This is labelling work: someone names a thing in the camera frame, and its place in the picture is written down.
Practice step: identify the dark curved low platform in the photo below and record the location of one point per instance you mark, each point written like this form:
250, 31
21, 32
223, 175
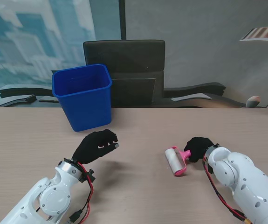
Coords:
19, 92
194, 87

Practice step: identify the small black box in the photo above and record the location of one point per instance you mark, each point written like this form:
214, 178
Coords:
30, 98

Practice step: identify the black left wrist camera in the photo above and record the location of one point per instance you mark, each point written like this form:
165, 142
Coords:
88, 176

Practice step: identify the round beige knob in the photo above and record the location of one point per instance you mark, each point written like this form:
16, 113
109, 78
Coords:
253, 101

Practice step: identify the white paper sheet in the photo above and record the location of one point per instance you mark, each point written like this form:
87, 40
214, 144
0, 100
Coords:
192, 96

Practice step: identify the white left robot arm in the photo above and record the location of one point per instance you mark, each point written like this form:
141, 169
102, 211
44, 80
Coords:
52, 193

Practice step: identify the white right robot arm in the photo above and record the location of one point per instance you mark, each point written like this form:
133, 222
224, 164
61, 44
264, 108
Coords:
241, 179

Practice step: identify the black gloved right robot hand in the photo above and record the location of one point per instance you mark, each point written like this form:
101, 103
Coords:
197, 148

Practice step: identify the new white lint refill roll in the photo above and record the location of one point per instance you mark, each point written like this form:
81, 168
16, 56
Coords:
173, 161

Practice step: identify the black office chair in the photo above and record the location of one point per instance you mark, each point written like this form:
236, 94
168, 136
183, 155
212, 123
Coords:
124, 56

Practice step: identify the black window post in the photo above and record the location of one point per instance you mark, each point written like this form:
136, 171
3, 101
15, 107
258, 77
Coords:
122, 18

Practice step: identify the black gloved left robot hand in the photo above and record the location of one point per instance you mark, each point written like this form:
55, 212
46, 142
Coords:
91, 147

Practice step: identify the curved wooden shelf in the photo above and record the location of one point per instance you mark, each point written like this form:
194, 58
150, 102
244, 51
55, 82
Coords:
264, 35

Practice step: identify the blue plastic bin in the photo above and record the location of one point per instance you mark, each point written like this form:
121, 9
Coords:
84, 102

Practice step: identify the grey paper sheet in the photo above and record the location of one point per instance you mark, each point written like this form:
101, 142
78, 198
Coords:
48, 99

